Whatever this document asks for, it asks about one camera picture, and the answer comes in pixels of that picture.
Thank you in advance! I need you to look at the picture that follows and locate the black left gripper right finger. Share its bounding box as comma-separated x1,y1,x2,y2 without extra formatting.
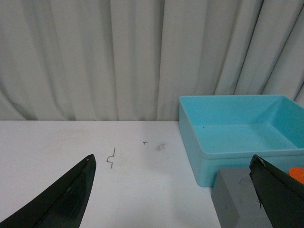
249,154,304,228

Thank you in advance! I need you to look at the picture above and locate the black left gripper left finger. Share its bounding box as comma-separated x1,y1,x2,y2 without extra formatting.
0,154,96,228

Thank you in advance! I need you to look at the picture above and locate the orange cylinder with white numbers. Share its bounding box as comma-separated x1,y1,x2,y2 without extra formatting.
288,167,304,184

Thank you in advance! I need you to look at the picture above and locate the gray cube with round hole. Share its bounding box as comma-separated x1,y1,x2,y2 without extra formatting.
211,168,272,228

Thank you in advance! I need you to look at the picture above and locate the light blue plastic box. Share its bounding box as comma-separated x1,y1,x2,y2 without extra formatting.
179,95,304,187

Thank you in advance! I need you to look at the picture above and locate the white pleated curtain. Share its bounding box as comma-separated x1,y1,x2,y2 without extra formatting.
0,0,304,121

